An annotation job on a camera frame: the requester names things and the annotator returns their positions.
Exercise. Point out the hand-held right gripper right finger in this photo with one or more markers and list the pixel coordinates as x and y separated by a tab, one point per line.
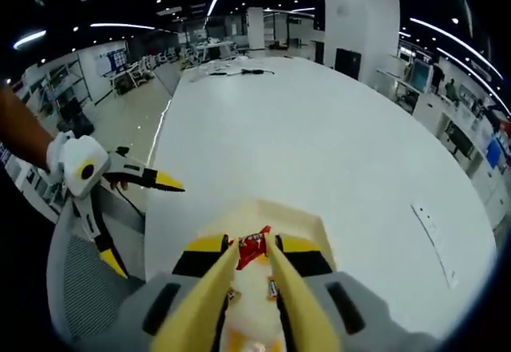
317	263

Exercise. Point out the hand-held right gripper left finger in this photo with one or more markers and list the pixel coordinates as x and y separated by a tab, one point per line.
191	263

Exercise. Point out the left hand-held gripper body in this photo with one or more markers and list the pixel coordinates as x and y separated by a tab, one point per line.
80	156

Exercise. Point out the yellow food tongs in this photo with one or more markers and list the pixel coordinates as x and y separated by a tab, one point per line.
199	304

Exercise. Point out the cream hexagonal container tray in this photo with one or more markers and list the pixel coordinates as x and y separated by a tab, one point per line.
279	216

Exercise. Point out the small red snack packet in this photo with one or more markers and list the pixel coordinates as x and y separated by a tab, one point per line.
251	248

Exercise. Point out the pile of snacks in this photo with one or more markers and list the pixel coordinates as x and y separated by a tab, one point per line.
251	308

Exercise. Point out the person's left hand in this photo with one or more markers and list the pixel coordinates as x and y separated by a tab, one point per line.
119	185

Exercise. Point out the black equipment case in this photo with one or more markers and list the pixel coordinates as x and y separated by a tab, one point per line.
78	118

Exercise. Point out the white mesh office chair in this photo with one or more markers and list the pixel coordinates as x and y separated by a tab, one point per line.
88	272

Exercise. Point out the metal storage shelf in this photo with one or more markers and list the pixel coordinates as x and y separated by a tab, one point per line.
60	84

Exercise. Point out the group of white office chairs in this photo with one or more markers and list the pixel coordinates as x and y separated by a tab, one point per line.
135	68

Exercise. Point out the white table clutter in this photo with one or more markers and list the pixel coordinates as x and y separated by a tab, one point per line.
215	66

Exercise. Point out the white workbench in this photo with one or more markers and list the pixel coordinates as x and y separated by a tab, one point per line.
217	44

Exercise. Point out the slim white pillar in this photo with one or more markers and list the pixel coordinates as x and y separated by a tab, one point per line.
255	28

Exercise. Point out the row of white desks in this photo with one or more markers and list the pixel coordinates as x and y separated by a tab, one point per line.
431	108

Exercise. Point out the black panel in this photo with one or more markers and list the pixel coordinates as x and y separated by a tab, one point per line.
348	64

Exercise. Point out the blue box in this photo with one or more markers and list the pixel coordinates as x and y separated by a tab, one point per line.
495	152

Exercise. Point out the light blue display panel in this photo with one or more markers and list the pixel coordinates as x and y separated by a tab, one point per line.
422	74

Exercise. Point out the white square pillar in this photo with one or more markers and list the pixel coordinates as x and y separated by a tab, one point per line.
359	20

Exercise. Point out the blue wall notice board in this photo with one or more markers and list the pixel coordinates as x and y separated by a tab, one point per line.
113	61

